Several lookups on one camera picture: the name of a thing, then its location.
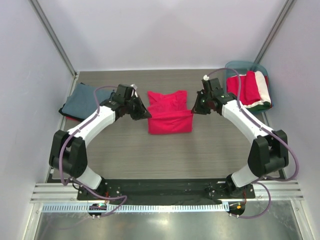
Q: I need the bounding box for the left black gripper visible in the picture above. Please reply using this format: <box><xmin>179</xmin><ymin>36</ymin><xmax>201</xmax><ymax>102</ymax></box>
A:
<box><xmin>124</xmin><ymin>94</ymin><xmax>152</xmax><ymax>121</ymax></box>

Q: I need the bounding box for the pink-red t shirt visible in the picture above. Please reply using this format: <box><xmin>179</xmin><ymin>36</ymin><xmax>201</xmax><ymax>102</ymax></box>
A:
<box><xmin>147</xmin><ymin>90</ymin><xmax>194</xmax><ymax>135</ymax></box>

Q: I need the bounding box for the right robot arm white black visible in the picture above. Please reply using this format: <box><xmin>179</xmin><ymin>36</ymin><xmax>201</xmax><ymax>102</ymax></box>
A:
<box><xmin>191</xmin><ymin>76</ymin><xmax>289</xmax><ymax>198</ymax></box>

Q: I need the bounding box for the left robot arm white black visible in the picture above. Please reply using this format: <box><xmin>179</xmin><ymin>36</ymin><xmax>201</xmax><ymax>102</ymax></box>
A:
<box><xmin>49</xmin><ymin>84</ymin><xmax>151</xmax><ymax>200</ymax></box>

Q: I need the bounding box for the red t shirt in basket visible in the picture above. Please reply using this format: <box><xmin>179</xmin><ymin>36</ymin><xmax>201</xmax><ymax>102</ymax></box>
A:
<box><xmin>226</xmin><ymin>71</ymin><xmax>261</xmax><ymax>106</ymax></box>

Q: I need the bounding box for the blue plastic basket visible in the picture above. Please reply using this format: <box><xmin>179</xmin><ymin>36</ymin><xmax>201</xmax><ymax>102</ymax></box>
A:
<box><xmin>224</xmin><ymin>61</ymin><xmax>270</xmax><ymax>114</ymax></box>

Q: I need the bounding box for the folded grey-blue t shirt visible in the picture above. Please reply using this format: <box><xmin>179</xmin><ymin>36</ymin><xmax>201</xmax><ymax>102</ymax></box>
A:
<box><xmin>62</xmin><ymin>82</ymin><xmax>98</xmax><ymax>120</ymax></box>

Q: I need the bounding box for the white t shirt in basket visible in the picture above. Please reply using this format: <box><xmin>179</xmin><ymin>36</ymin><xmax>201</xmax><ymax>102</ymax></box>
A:
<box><xmin>245</xmin><ymin>71</ymin><xmax>272</xmax><ymax>109</ymax></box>

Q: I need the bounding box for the green t shirt in basket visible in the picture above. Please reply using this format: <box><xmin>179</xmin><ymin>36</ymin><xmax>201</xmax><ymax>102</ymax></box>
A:
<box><xmin>248</xmin><ymin>102</ymin><xmax>272</xmax><ymax>113</ymax></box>

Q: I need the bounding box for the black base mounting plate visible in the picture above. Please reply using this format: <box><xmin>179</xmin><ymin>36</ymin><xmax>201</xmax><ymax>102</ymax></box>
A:
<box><xmin>76</xmin><ymin>177</ymin><xmax>256</xmax><ymax>206</ymax></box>

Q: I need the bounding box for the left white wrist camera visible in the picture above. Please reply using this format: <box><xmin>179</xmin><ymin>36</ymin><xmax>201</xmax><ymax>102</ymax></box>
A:
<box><xmin>130</xmin><ymin>84</ymin><xmax>139</xmax><ymax>98</ymax></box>

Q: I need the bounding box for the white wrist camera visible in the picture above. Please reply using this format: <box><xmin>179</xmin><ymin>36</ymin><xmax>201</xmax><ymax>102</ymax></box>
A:
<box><xmin>202</xmin><ymin>75</ymin><xmax>210</xmax><ymax>81</ymax></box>
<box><xmin>130</xmin><ymin>84</ymin><xmax>139</xmax><ymax>98</ymax></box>

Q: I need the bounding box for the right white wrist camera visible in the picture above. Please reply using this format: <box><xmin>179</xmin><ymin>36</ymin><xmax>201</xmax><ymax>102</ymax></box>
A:
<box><xmin>202</xmin><ymin>75</ymin><xmax>210</xmax><ymax>81</ymax></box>

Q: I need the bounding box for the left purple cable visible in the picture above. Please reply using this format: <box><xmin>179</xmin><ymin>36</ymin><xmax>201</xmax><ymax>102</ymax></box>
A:
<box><xmin>61</xmin><ymin>85</ymin><xmax>128</xmax><ymax>216</ymax></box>

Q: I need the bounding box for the white slotted cable duct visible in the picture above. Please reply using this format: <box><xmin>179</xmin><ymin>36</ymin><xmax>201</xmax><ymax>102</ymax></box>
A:
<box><xmin>41</xmin><ymin>202</ymin><xmax>229</xmax><ymax>214</ymax></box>

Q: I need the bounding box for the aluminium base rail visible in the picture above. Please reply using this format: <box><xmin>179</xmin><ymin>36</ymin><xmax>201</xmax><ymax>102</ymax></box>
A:
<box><xmin>30</xmin><ymin>180</ymin><xmax>304</xmax><ymax>203</ymax></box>

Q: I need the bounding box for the right aluminium frame post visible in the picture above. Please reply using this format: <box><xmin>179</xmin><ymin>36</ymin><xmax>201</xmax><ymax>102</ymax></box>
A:
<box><xmin>254</xmin><ymin>0</ymin><xmax>297</xmax><ymax>64</ymax></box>

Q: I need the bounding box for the aluminium frame post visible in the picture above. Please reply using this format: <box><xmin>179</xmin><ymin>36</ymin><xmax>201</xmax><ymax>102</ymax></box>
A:
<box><xmin>254</xmin><ymin>0</ymin><xmax>297</xmax><ymax>64</ymax></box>
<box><xmin>28</xmin><ymin>0</ymin><xmax>77</xmax><ymax>78</ymax></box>

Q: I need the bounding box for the left aluminium frame post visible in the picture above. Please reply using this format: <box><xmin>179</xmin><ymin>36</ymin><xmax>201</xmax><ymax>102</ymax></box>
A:
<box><xmin>28</xmin><ymin>0</ymin><xmax>77</xmax><ymax>78</ymax></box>

